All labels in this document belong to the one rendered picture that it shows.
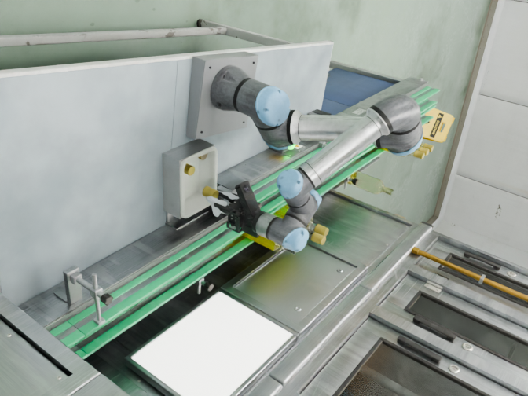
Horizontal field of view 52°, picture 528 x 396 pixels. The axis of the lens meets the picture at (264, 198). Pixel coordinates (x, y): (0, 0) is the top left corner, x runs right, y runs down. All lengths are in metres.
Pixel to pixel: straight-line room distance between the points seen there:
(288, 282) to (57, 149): 0.93
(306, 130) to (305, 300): 0.59
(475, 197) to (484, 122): 1.11
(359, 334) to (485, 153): 6.29
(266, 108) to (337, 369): 0.84
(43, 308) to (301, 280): 0.88
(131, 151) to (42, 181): 0.30
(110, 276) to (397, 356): 0.94
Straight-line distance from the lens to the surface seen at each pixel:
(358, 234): 2.37
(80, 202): 1.65
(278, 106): 1.72
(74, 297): 1.64
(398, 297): 2.10
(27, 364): 1.30
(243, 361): 1.70
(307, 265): 2.09
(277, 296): 1.93
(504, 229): 8.37
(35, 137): 1.49
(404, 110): 1.61
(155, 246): 1.83
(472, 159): 8.10
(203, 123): 1.83
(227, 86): 1.78
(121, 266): 1.76
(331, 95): 3.02
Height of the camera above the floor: 1.94
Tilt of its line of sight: 30 degrees down
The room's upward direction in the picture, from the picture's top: 114 degrees clockwise
